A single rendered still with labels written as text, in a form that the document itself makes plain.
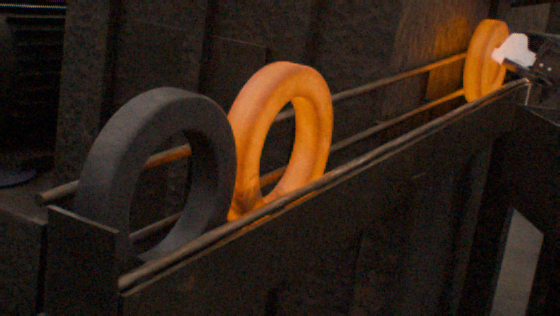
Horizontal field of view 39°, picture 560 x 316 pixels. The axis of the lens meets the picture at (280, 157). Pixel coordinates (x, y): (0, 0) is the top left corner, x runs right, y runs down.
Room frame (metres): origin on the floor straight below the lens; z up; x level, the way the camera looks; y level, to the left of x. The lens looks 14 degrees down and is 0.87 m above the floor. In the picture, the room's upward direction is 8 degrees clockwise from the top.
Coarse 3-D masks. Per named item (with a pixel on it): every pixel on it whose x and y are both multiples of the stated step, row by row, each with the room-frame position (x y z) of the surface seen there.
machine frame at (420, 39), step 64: (128, 0) 1.50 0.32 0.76; (192, 0) 1.39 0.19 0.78; (256, 0) 1.36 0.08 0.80; (320, 0) 1.30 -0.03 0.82; (384, 0) 1.25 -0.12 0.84; (448, 0) 1.41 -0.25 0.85; (512, 0) 1.76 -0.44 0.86; (64, 64) 1.57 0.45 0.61; (128, 64) 1.48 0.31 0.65; (192, 64) 1.38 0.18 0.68; (256, 64) 1.34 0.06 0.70; (320, 64) 1.29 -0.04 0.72; (384, 64) 1.24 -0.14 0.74; (448, 64) 1.47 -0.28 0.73; (64, 128) 1.56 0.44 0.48; (448, 192) 1.60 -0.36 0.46; (320, 256) 1.26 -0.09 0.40; (448, 256) 1.69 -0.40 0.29
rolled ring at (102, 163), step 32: (160, 96) 0.65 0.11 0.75; (192, 96) 0.67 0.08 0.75; (128, 128) 0.62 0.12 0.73; (160, 128) 0.64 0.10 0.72; (192, 128) 0.68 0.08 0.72; (224, 128) 0.72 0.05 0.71; (96, 160) 0.60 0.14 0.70; (128, 160) 0.61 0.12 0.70; (224, 160) 0.72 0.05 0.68; (96, 192) 0.59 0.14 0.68; (128, 192) 0.61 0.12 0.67; (192, 192) 0.73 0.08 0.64; (224, 192) 0.73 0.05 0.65; (192, 224) 0.71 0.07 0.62; (128, 256) 0.62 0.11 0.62; (128, 288) 0.62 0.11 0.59
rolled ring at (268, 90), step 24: (264, 72) 0.80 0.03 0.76; (288, 72) 0.80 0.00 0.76; (312, 72) 0.84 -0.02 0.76; (240, 96) 0.78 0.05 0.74; (264, 96) 0.77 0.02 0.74; (288, 96) 0.81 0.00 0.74; (312, 96) 0.85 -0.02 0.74; (240, 120) 0.76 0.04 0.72; (264, 120) 0.77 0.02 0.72; (312, 120) 0.88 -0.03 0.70; (240, 144) 0.75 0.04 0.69; (312, 144) 0.88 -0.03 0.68; (240, 168) 0.75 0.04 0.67; (288, 168) 0.89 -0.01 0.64; (312, 168) 0.88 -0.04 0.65; (240, 192) 0.75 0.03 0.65; (312, 192) 0.88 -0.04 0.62
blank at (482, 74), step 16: (480, 32) 1.44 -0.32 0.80; (496, 32) 1.45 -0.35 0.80; (480, 48) 1.42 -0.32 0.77; (496, 48) 1.49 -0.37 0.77; (464, 64) 1.42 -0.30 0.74; (480, 64) 1.41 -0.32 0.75; (496, 64) 1.51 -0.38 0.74; (464, 80) 1.43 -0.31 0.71; (480, 80) 1.41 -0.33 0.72; (496, 80) 1.50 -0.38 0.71; (480, 96) 1.43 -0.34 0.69
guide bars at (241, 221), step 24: (432, 120) 1.18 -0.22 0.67; (384, 144) 1.02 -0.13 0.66; (360, 168) 0.96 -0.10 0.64; (288, 192) 0.82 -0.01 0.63; (240, 216) 0.74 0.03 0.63; (264, 216) 0.76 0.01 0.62; (192, 240) 0.67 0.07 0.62; (216, 240) 0.69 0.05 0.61; (144, 264) 0.62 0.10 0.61; (168, 264) 0.63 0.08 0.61; (120, 288) 0.58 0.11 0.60
